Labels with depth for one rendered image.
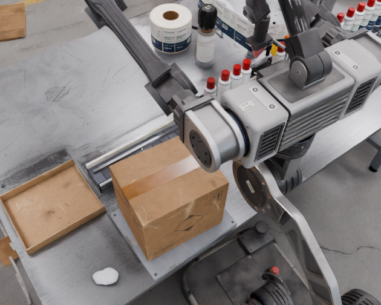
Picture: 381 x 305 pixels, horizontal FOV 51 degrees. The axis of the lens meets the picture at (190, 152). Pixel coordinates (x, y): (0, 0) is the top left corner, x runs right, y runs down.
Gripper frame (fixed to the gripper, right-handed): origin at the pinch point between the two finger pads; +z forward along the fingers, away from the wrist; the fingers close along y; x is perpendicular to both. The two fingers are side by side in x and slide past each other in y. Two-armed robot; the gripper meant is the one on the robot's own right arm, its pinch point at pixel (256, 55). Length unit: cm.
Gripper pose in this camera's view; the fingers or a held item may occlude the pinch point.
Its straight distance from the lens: 183.3
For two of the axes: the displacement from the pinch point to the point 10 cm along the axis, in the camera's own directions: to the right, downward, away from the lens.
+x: 5.8, 6.6, -4.8
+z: -0.3, 6.0, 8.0
